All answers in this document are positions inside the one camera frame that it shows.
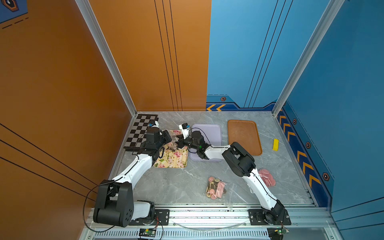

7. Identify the floral pattern tray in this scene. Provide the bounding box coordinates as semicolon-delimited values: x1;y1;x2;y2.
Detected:
153;145;189;169

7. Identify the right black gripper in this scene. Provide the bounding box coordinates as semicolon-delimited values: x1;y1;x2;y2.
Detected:
171;133;200;151

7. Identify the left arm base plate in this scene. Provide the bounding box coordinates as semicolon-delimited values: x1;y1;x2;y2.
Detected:
129;209;170;227

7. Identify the ziploc bag of pink cookies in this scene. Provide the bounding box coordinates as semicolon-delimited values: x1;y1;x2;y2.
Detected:
258;169;276;187

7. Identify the right green circuit board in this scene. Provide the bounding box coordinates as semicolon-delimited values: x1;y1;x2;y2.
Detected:
267;228;290;240

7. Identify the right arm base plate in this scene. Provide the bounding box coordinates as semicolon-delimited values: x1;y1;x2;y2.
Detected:
248;209;292;226

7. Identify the brown plastic tray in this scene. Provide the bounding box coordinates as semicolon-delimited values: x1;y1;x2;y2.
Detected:
228;120;263;156

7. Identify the left green circuit board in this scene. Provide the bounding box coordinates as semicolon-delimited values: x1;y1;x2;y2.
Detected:
139;229;157;239

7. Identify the black white chessboard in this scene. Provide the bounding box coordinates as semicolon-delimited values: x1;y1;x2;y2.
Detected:
124;114;159;152

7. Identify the yellow rectangular block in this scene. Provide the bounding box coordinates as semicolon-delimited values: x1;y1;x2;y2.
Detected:
273;139;280;152

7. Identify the ziploc bag of mixed cookies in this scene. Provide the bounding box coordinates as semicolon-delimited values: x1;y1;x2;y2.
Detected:
204;176;235;209

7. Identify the ziploc bag of beige cookies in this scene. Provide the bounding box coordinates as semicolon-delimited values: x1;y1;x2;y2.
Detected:
167;130;183;150

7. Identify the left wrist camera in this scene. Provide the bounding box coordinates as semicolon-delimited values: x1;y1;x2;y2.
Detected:
148;120;159;128

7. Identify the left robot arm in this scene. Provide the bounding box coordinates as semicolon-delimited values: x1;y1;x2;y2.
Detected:
93;127;172;227

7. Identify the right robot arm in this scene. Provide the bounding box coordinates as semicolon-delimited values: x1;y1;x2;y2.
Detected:
176;131;292;226

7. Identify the lavender plastic tray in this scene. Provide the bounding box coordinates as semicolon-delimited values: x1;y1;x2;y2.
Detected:
189;124;223;162

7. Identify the green circuit board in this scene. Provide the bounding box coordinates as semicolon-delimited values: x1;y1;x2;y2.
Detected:
139;229;157;239
267;228;290;240

